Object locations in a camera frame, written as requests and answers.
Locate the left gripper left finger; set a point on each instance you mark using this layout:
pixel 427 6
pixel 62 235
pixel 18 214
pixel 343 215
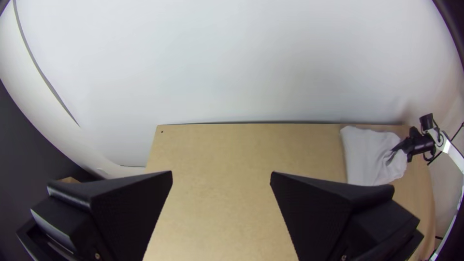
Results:
pixel 119 214

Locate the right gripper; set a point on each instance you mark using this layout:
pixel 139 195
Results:
pixel 420 145

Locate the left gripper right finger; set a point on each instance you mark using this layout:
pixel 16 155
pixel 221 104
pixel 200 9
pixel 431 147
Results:
pixel 326 217

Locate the grey t-shirt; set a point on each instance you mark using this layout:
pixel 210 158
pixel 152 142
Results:
pixel 369 156

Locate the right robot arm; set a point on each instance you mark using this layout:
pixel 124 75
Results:
pixel 447 145

